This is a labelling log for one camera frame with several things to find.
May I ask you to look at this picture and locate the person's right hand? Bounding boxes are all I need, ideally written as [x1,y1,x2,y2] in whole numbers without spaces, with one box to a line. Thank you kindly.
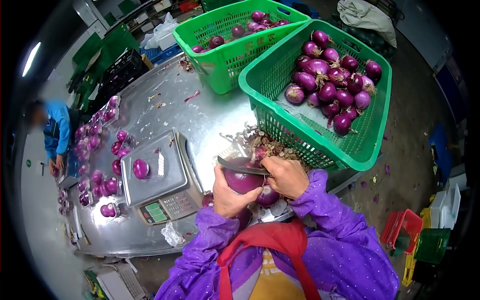
[260,155,310,200]

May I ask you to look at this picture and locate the person's left hand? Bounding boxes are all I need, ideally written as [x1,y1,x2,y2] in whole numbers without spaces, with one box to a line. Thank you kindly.
[212,164,264,219]

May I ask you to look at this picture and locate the person's left fingers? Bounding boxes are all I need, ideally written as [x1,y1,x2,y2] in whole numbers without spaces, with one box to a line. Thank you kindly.
[213,164,226,188]

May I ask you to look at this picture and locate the person's right fingers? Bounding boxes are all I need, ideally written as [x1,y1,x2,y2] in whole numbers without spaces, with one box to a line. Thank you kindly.
[260,156,287,189]

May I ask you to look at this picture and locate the person's left thumb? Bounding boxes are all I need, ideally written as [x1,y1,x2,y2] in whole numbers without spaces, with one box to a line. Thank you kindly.
[233,186,264,203]

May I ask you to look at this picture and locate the large purple onion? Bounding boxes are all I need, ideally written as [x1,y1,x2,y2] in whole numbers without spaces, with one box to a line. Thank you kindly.
[223,157,265,195]

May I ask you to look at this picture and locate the kitchen knife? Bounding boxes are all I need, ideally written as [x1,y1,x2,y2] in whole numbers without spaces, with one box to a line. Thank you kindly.
[217,155,271,176]

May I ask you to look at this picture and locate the pile of onion peels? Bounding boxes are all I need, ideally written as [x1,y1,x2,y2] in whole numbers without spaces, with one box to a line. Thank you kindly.
[220,123,313,174]

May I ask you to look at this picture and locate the steel weighing scale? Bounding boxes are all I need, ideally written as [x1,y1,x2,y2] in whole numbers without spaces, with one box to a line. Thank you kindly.
[120,128,205,226]

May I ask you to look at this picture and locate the crumpled clear plastic film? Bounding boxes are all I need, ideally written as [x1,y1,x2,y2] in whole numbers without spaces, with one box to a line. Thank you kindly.
[161,221,186,247]

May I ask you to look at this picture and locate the large green plastic basket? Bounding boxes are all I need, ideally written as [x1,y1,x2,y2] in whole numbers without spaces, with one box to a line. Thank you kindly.
[238,19,393,172]

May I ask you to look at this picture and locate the pile of unpeeled purple onions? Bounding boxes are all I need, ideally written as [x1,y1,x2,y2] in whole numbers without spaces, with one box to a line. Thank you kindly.
[284,30,383,136]

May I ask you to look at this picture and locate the person's body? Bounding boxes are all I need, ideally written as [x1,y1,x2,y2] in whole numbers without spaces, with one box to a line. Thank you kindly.
[154,217,400,300]

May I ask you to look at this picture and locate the green plastic basket yellow print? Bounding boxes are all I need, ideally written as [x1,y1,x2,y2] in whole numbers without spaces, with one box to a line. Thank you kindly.
[172,0,311,95]

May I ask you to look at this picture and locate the group of packed purple onions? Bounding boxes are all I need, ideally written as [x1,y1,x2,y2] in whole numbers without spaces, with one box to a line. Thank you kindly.
[57,94,133,219]

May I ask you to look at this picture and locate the blue plastic crate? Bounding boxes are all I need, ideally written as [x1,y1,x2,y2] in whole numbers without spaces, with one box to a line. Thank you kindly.
[140,43,184,67]

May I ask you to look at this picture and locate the black plastic crates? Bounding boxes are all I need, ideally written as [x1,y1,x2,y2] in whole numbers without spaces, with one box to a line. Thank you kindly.
[88,48,151,109]

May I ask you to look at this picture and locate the heap of purple onions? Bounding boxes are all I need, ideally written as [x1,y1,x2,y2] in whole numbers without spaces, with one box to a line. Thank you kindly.
[191,10,290,54]

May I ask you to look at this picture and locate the red plastic basket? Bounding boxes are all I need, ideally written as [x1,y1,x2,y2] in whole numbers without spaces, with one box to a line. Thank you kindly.
[380,208,424,256]

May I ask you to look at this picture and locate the white plastic bag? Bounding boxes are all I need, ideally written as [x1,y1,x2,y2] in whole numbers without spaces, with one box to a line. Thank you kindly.
[140,12,180,51]

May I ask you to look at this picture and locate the yellow plastic crate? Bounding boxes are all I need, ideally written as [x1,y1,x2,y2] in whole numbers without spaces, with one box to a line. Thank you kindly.
[401,207,432,288]

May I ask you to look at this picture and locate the stack of green crates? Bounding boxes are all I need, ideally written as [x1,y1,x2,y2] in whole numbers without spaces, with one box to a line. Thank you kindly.
[67,23,141,94]

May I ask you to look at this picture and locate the small green plastic basket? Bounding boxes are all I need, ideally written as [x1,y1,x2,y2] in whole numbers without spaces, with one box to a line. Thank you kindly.
[413,227,451,265]

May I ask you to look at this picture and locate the white plastic containers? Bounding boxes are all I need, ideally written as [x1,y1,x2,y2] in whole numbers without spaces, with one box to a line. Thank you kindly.
[430,183,461,230]

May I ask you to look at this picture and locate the grey cloth sack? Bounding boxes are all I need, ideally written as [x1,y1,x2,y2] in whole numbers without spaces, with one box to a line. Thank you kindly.
[337,0,398,49]

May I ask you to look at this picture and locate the ceiling tube lamp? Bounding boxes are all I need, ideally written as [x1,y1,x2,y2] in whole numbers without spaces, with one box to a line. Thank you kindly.
[22,41,42,78]

